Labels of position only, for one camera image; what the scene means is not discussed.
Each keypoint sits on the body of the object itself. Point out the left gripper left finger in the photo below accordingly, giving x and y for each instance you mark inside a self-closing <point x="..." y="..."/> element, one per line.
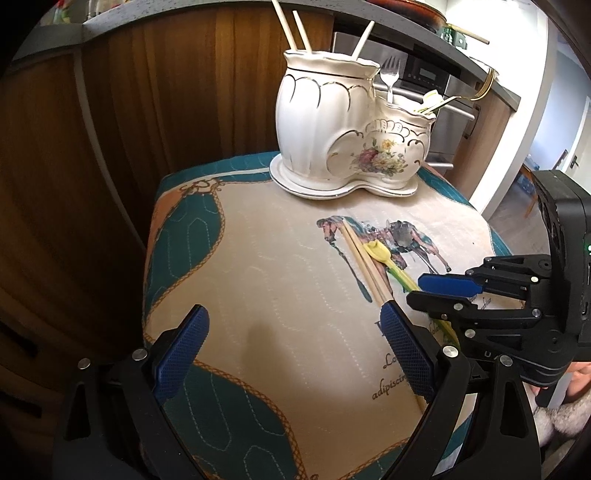
<point x="113" y="424"/>

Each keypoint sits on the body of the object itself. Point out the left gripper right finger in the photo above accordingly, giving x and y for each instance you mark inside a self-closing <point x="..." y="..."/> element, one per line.
<point x="501" y="441"/>

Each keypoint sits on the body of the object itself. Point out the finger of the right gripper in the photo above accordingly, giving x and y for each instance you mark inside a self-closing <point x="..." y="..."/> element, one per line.
<point x="463" y="312"/>
<point x="508" y="276"/>

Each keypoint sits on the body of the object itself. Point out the yellow plastic spoon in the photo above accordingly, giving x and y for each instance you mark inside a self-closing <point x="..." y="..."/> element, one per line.
<point x="380" y="252"/>

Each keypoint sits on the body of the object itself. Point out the silver metal fork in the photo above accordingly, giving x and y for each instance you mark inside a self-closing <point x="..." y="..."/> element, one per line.
<point x="390" y="74"/>

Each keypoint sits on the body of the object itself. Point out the yellow green plastic fork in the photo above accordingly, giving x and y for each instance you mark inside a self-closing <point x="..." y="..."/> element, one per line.
<point x="430" y="101"/>

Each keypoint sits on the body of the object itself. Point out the person right hand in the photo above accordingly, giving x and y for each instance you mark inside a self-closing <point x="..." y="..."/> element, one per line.
<point x="574" y="384"/>

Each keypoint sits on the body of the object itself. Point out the printed quilted cushion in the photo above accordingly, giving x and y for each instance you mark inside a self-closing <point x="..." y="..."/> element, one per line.
<point x="295" y="379"/>

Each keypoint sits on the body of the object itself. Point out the white ceramic utensil holder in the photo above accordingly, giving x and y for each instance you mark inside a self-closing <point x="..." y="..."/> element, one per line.
<point x="337" y="134"/>

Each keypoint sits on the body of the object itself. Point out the stainless built-in oven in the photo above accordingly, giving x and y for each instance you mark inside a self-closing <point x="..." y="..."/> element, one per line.
<point x="418" y="77"/>

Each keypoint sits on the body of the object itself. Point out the red orange pan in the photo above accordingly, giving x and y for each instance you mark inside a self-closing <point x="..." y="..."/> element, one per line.
<point x="432" y="19"/>

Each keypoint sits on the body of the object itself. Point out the wooden cabinet doors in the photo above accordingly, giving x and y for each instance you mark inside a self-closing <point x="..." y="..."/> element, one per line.
<point x="87" y="133"/>

